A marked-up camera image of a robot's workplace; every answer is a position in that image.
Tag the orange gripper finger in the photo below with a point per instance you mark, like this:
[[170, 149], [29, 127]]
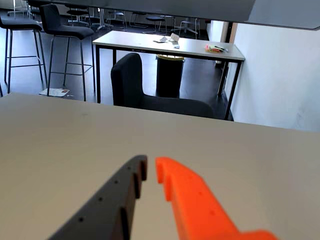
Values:
[[197, 210]]

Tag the white metal leg chair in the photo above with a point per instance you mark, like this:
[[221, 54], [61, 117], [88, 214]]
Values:
[[188, 25]]

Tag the papers on floor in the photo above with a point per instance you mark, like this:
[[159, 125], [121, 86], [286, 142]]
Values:
[[56, 92]]

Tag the black upholstered chair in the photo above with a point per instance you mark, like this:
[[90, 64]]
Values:
[[130, 82]]

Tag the colourful sticky notes stack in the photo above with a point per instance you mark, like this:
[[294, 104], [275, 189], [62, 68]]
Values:
[[212, 49]]

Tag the white folded paper card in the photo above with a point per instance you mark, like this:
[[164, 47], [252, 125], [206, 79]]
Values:
[[175, 37]]

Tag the small dark flat object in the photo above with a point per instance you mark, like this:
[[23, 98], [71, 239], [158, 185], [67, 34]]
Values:
[[158, 41]]

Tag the black round seat stool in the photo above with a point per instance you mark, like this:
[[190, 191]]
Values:
[[155, 18]]

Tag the wooden door frame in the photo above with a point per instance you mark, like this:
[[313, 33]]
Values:
[[233, 32]]

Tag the black round trash bin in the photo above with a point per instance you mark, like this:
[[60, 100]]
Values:
[[168, 77]]

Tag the white table with black legs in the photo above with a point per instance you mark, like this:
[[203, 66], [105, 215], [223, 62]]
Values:
[[135, 41]]

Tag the black bar stool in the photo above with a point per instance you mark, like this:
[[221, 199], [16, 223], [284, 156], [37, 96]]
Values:
[[17, 25], [67, 31]]

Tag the clear plastic wrapper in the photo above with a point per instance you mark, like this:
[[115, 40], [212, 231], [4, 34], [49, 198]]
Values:
[[176, 45]]

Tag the dark pen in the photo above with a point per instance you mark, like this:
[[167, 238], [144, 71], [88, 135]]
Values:
[[222, 48]]

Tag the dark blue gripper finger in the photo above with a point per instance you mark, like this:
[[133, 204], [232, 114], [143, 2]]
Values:
[[105, 210]]

